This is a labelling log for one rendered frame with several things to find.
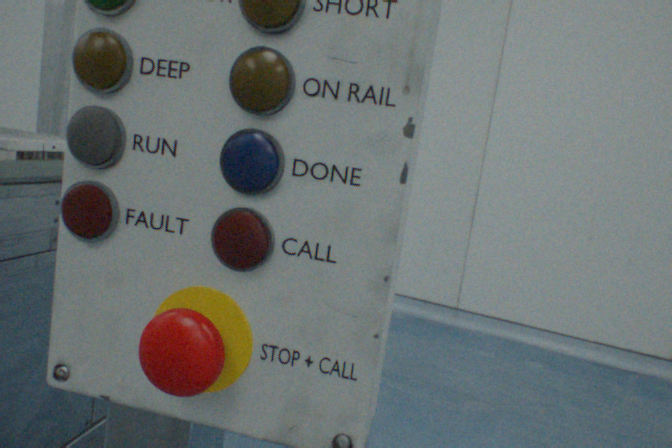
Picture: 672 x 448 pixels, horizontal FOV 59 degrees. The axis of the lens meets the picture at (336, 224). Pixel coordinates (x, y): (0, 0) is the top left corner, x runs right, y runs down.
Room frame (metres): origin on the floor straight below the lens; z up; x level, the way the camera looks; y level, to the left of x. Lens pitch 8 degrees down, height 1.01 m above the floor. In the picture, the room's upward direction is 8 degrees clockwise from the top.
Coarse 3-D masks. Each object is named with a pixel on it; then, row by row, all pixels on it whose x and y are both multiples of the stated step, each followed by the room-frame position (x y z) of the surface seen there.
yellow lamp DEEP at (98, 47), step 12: (96, 36) 0.28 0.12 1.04; (108, 36) 0.28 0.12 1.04; (84, 48) 0.28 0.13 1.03; (96, 48) 0.28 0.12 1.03; (108, 48) 0.28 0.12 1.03; (120, 48) 0.28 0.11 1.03; (84, 60) 0.28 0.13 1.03; (96, 60) 0.28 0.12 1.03; (108, 60) 0.28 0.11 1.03; (120, 60) 0.28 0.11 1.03; (84, 72) 0.28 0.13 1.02; (96, 72) 0.28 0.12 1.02; (108, 72) 0.28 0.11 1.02; (120, 72) 0.28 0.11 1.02; (96, 84) 0.28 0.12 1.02; (108, 84) 0.28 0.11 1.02
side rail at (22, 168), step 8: (0, 160) 1.06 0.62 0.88; (8, 160) 1.08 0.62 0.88; (16, 160) 1.10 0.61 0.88; (24, 160) 1.12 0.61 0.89; (32, 160) 1.14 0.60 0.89; (40, 160) 1.16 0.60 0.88; (48, 160) 1.19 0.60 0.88; (56, 160) 1.21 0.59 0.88; (0, 168) 1.06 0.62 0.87; (8, 168) 1.08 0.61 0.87; (16, 168) 1.10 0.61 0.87; (24, 168) 1.12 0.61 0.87; (32, 168) 1.14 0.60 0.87; (40, 168) 1.16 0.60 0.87; (48, 168) 1.18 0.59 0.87; (56, 168) 1.20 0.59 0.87; (0, 176) 1.06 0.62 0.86; (8, 176) 1.08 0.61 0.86; (16, 176) 1.10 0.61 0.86; (24, 176) 1.12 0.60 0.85; (32, 176) 1.14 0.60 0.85; (40, 176) 1.16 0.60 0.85; (48, 176) 1.18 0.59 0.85; (56, 176) 1.21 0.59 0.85
